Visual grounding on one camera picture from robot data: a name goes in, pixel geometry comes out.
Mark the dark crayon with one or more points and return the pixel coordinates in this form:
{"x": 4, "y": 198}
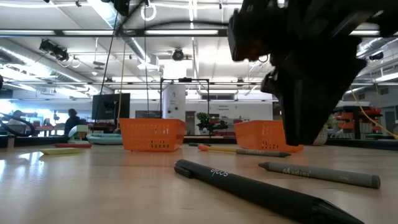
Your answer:
{"x": 199, "y": 144}

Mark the round black ceiling camera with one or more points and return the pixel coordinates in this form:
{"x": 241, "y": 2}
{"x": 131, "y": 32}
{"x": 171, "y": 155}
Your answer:
{"x": 178, "y": 54}

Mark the green potted plant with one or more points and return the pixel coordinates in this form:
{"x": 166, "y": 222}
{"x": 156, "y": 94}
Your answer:
{"x": 321, "y": 138}

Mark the rack with red bins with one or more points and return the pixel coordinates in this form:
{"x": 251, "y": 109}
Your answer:
{"x": 345, "y": 116}

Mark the black pen white print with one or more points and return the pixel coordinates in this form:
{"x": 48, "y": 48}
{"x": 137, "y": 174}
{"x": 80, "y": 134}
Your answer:
{"x": 248, "y": 189}

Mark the white cylindrical tank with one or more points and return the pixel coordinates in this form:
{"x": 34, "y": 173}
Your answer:
{"x": 174, "y": 102}

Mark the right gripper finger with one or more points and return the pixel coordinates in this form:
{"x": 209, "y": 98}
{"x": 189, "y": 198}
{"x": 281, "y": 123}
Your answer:
{"x": 311, "y": 99}

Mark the black spotlight cluster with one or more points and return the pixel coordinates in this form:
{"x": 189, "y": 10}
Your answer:
{"x": 53, "y": 49}

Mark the black monitor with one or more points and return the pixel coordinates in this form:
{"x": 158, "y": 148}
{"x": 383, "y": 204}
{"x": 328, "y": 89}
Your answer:
{"x": 110, "y": 107}

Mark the orange plastic bin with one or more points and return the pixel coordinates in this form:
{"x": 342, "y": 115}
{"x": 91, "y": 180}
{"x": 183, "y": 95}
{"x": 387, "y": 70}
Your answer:
{"x": 255, "y": 137}
{"x": 152, "y": 135}

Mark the grey crayon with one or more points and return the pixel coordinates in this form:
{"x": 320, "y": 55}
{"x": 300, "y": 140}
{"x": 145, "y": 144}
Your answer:
{"x": 326, "y": 175}
{"x": 264, "y": 152}

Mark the red crayon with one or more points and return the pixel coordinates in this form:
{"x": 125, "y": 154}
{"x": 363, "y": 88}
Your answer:
{"x": 73, "y": 145}

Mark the person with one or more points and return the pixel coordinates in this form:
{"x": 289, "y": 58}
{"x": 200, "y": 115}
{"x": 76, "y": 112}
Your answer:
{"x": 72, "y": 123}
{"x": 17, "y": 114}

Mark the small background plant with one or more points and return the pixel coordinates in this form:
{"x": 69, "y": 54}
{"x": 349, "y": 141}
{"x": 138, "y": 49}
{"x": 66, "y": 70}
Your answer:
{"x": 203, "y": 118}

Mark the yellow pencil orange eraser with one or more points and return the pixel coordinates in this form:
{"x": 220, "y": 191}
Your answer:
{"x": 217, "y": 149}

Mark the blue calculator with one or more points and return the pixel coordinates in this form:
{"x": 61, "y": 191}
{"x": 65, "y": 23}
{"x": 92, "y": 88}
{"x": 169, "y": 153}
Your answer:
{"x": 105, "y": 139}

